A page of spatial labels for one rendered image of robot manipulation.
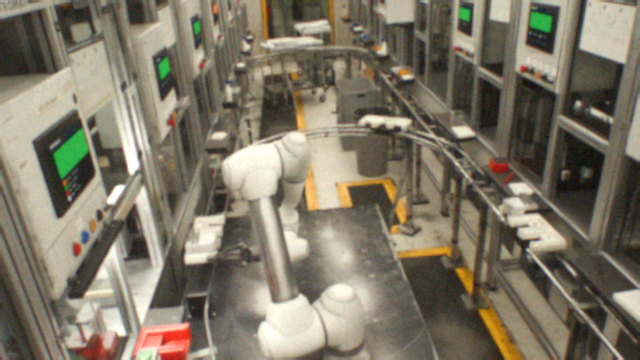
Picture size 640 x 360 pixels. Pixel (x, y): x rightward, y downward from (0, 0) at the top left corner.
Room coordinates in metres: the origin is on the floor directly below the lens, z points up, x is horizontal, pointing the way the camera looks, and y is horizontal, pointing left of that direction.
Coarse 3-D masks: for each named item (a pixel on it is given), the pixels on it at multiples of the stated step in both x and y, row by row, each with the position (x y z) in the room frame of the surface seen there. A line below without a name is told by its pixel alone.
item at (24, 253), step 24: (48, 0) 1.37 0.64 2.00; (72, 0) 1.51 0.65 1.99; (120, 0) 1.96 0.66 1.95; (0, 192) 0.91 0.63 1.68; (24, 240) 0.93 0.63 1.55; (120, 240) 1.82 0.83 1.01; (144, 240) 1.83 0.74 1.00; (24, 264) 0.90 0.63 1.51; (168, 264) 1.93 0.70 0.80; (48, 312) 0.92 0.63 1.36
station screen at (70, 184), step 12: (72, 132) 1.22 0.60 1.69; (84, 132) 1.29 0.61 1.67; (60, 144) 1.14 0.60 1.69; (84, 156) 1.24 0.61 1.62; (72, 168) 1.16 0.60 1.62; (84, 168) 1.23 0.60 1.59; (60, 180) 1.09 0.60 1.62; (72, 180) 1.14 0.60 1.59; (84, 180) 1.21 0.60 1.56; (72, 192) 1.12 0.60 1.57
